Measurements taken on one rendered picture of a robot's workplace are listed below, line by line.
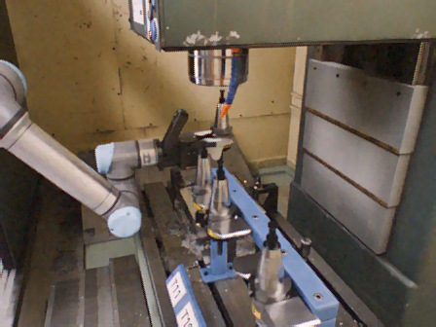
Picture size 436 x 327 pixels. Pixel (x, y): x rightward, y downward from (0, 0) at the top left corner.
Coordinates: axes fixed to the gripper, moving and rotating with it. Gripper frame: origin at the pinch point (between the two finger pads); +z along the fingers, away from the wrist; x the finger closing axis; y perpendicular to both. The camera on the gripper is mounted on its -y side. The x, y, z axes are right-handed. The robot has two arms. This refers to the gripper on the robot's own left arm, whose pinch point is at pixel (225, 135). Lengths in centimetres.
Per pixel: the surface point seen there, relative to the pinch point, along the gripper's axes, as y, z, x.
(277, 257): -3, -12, 55
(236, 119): 30, 44, -101
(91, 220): 57, -43, -61
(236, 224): 3.6, -11.1, 36.9
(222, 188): -2.5, -12.5, 33.2
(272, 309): 4, -14, 58
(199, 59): -22.3, -8.4, 4.6
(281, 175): 68, 72, -91
